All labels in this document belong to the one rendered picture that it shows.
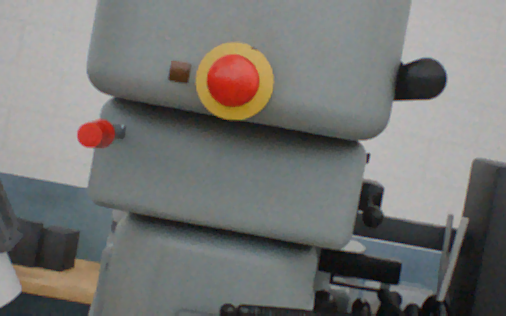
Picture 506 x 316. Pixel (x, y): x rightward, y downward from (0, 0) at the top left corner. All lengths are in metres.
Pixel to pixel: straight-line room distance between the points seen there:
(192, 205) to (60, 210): 4.45
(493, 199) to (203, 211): 0.45
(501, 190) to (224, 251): 0.42
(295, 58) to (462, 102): 4.48
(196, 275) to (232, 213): 0.08
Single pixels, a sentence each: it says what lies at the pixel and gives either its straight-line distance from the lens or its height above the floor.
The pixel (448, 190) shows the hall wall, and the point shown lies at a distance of 5.40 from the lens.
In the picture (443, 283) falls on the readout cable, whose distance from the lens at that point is 1.41.
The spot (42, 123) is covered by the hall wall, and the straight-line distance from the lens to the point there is 5.47.
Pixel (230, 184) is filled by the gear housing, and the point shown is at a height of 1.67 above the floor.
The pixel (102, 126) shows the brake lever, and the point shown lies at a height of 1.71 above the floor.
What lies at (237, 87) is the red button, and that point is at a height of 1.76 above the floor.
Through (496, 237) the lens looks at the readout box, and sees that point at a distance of 1.37.
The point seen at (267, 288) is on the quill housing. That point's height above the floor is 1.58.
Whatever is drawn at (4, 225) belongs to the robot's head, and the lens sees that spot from 0.81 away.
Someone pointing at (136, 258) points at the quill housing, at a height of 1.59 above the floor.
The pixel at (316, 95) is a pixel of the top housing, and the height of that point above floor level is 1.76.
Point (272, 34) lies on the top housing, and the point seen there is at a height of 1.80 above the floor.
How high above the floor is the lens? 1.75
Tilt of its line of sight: 3 degrees down
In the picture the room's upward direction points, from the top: 10 degrees clockwise
